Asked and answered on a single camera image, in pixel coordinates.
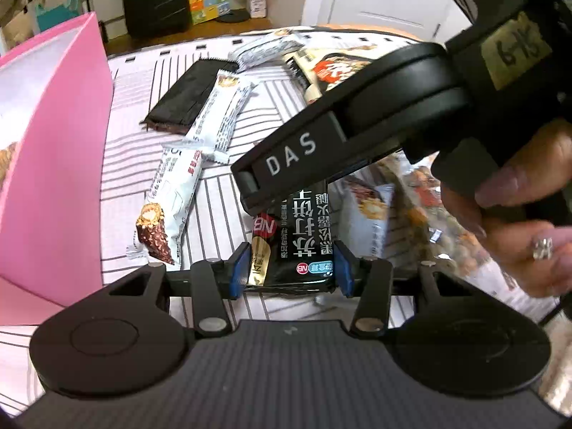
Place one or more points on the white door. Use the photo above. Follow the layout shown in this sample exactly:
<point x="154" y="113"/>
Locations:
<point x="429" y="20"/>

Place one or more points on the chocolate nut bar wrapper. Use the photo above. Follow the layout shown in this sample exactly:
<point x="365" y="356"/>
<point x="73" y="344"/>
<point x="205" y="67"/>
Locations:
<point x="162" y="219"/>

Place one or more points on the instant noodle packet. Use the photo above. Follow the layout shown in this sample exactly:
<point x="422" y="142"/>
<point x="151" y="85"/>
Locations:
<point x="316" y="70"/>

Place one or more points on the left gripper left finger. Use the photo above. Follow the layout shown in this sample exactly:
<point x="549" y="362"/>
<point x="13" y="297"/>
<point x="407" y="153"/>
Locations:
<point x="212" y="282"/>

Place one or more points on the dark seaweed snack packet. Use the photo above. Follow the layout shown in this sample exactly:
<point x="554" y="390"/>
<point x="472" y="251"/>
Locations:
<point x="177" y="110"/>

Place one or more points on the teal shopping bag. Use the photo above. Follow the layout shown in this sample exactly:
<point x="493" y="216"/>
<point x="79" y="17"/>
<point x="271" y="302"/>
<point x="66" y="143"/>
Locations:
<point x="48" y="18"/>

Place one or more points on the silver snack bar wrapper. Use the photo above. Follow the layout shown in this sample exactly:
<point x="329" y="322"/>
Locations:
<point x="266" y="48"/>

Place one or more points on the small bag of mixed nuts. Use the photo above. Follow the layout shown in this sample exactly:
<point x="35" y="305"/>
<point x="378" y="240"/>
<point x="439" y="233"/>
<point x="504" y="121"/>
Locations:
<point x="393" y="210"/>

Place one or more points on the white snack bar wrapper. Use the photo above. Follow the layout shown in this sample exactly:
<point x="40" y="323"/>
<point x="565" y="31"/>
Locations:
<point x="214" y="126"/>

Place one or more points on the black cracker packet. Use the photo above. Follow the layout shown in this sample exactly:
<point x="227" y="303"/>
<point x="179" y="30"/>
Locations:
<point x="291" y="246"/>

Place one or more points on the pink storage box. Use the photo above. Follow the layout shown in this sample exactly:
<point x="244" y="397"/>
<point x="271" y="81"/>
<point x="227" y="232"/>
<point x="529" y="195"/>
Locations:
<point x="56" y="94"/>

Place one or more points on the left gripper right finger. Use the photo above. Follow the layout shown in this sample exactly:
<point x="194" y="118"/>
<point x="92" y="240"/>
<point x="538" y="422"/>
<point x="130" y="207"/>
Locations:
<point x="371" y="281"/>

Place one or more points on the striped bed sheet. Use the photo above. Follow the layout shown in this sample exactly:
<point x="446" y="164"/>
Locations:
<point x="216" y="226"/>

